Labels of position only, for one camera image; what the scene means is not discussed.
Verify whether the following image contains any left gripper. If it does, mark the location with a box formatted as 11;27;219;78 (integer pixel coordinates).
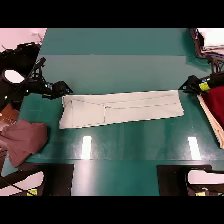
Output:
49;80;74;100

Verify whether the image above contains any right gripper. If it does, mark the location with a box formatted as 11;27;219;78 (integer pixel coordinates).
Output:
178;74;202;95

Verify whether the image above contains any white garment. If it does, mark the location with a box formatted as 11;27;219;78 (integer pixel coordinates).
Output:
58;89;186;130

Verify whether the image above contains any red garment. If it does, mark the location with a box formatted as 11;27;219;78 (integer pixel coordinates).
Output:
200;85;224;130

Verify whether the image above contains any brown garment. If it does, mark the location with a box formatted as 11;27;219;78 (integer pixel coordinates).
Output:
0;103;20;132

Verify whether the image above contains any mauve garment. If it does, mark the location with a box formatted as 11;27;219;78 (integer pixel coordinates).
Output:
0;119;49;168

